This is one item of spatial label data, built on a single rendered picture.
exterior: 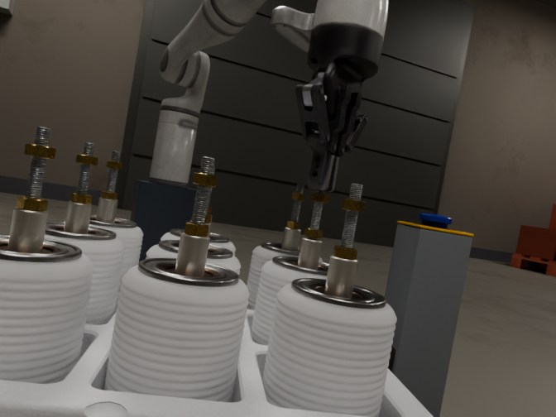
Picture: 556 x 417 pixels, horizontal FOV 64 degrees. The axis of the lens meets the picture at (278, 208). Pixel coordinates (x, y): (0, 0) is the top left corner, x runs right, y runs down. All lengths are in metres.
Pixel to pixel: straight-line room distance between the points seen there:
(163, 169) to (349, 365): 0.81
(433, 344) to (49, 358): 0.42
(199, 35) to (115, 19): 2.94
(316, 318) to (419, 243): 0.26
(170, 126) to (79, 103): 2.74
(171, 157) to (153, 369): 0.79
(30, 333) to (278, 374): 0.17
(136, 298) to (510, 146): 5.41
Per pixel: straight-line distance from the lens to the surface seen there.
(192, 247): 0.33
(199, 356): 0.32
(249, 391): 0.34
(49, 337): 0.34
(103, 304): 0.46
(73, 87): 3.80
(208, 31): 0.98
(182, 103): 1.08
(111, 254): 0.45
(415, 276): 0.56
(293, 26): 0.50
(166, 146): 1.07
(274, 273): 0.45
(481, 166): 5.32
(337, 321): 0.32
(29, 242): 0.36
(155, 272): 0.32
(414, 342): 0.58
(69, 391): 0.32
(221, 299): 0.31
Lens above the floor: 0.32
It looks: 2 degrees down
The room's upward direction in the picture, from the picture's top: 10 degrees clockwise
